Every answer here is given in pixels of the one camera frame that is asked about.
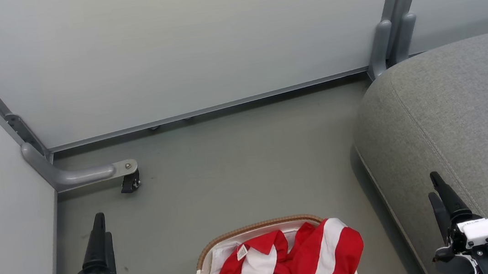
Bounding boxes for grey metal partition bottom rail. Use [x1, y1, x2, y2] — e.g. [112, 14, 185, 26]
[44, 66, 376, 153]

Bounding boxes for red and white striped garment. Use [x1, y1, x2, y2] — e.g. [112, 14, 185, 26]
[212, 215, 367, 274]

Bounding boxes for black caster wheel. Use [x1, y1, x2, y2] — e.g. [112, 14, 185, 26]
[119, 169, 143, 195]

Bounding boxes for white basket liner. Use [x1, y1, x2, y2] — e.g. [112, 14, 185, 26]
[194, 215, 357, 274]

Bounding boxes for grey fabric sofa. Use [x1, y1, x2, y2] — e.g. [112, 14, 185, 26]
[342, 28, 488, 274]

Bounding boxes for grey metal partition foot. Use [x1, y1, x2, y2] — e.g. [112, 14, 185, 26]
[20, 130, 141, 197]

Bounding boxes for woven laundry basket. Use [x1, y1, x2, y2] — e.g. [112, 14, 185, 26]
[189, 209, 359, 274]

